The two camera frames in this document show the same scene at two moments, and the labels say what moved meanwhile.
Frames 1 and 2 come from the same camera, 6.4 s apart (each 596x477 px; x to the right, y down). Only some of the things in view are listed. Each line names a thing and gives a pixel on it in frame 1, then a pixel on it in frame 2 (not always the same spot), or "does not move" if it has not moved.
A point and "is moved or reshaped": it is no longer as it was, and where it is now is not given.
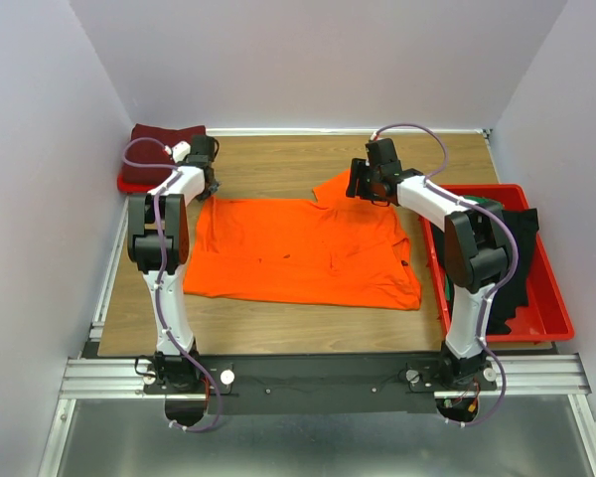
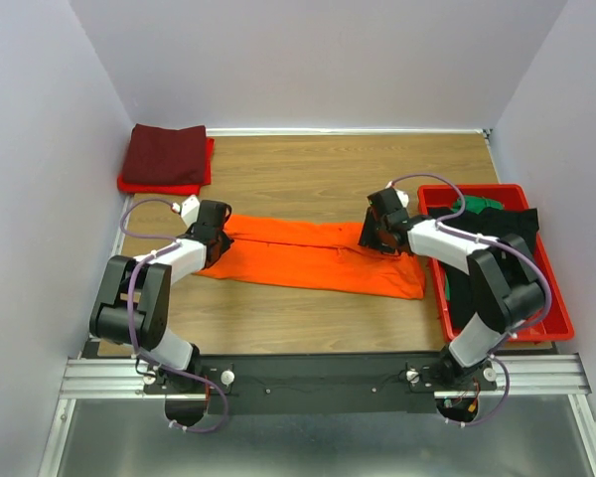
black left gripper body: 213,188 -> 224,240
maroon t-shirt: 152,152 does not move
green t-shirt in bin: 487,202 does not move
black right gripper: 358,170 -> 367,237
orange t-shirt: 335,250 is moved or reshaped
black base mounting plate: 316,383 does not move
